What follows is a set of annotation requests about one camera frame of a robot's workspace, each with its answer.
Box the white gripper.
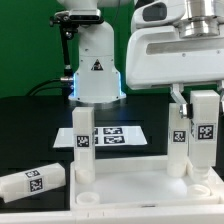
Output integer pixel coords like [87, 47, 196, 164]
[126, 24, 224, 118]

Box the white desk top panel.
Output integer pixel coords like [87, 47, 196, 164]
[70, 156, 224, 210]

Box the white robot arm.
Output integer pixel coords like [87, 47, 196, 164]
[53, 0, 224, 117]

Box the white paper with markers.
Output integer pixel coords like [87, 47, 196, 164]
[53, 126, 147, 148]

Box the white front obstacle bar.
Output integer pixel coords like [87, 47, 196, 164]
[0, 204, 224, 224]

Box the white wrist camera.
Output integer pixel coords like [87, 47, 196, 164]
[131, 0, 186, 31]

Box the black camera stand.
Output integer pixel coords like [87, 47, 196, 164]
[49, 9, 104, 77]

